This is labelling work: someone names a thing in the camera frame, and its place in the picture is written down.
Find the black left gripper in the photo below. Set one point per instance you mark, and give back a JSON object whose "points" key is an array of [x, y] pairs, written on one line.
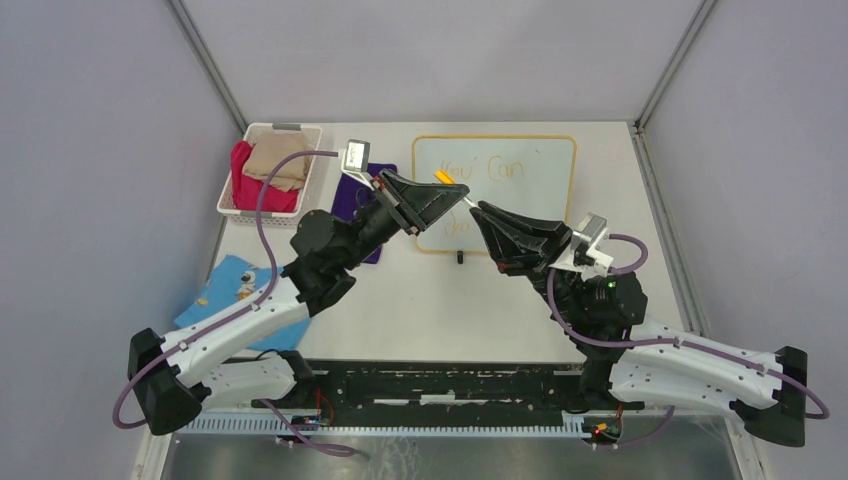
{"points": [[423, 201]]}

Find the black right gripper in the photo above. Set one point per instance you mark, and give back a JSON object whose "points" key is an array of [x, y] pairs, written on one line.
{"points": [[519, 256]]}

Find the yellow marker cap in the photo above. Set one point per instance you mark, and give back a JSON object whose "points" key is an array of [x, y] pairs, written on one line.
{"points": [[444, 177]]}

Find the yellow framed whiteboard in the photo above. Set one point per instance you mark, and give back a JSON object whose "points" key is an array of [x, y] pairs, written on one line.
{"points": [[530, 175]]}

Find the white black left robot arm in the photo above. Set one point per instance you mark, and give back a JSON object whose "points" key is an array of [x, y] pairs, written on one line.
{"points": [[172, 378]]}

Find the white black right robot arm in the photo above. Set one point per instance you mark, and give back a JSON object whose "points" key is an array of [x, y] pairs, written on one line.
{"points": [[629, 358]]}

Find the purple towel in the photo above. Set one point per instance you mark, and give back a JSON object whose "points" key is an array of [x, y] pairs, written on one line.
{"points": [[350, 195]]}

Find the beige cloth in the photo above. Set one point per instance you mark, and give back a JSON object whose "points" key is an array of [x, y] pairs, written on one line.
{"points": [[269, 149]]}

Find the pink cloth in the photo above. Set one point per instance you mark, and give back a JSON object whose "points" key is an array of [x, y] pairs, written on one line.
{"points": [[246, 190]]}

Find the blue cartoon cloth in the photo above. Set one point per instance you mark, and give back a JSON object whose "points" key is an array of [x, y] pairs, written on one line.
{"points": [[232, 280]]}

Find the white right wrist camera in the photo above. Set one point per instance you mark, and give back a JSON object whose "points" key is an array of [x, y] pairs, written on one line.
{"points": [[583, 251]]}

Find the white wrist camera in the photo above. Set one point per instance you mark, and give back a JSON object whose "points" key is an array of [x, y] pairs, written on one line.
{"points": [[583, 251], [354, 158]]}

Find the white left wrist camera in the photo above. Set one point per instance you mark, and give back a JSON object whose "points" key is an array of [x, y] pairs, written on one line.
{"points": [[354, 158]]}

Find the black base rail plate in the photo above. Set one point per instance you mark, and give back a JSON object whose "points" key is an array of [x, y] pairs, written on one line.
{"points": [[387, 394]]}

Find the white toothed cable duct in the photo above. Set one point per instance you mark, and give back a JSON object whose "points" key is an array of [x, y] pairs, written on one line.
{"points": [[224, 423]]}

